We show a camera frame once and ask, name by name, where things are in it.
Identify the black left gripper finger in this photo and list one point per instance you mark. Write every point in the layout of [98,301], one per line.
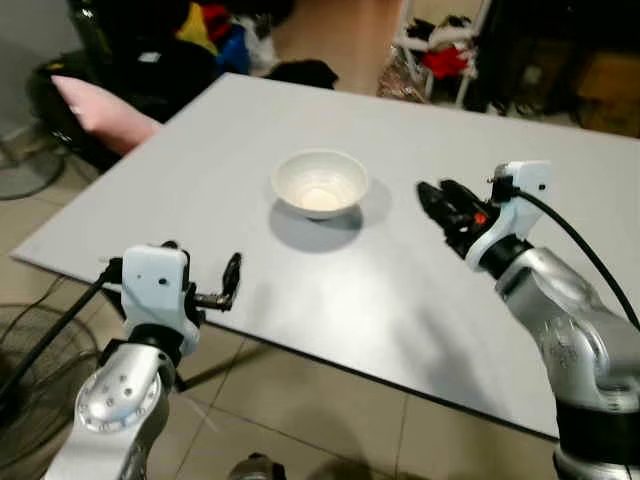
[233,274]
[170,245]

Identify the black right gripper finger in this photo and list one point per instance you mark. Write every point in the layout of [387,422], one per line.
[458,191]
[431,200]

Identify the black table leg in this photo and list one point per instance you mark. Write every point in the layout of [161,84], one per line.
[225,366]

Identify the white bowl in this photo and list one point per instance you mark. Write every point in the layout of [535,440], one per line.
[320,185]

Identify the patterned brown bag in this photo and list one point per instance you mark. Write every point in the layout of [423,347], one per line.
[402,80]

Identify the red cloth on rack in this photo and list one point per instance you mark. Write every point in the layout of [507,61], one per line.
[445,62]

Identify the white clothes rack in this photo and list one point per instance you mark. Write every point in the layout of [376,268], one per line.
[470,60]

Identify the pink pillow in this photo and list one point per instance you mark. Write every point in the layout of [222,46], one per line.
[105,112]

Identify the black cabinet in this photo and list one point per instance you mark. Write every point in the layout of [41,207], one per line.
[530,50]

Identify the black round seat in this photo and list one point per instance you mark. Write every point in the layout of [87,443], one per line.
[55,130]

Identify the grey standing fan base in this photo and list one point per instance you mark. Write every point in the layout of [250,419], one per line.
[25,170]

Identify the grey robot foot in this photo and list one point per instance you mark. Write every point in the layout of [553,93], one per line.
[256,468]

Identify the brown cardboard box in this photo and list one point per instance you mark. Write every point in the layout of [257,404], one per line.
[608,92]

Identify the black bag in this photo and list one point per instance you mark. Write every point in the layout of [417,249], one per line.
[302,74]

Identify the blue cloth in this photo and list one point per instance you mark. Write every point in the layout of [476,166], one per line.
[233,52]

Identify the yellow cloth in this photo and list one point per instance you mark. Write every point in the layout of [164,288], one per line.
[196,28]

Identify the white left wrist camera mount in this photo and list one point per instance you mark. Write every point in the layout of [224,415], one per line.
[155,290]

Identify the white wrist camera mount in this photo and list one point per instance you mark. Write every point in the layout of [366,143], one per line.
[155,290]
[520,200]

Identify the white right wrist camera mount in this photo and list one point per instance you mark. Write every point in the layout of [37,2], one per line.
[520,200]

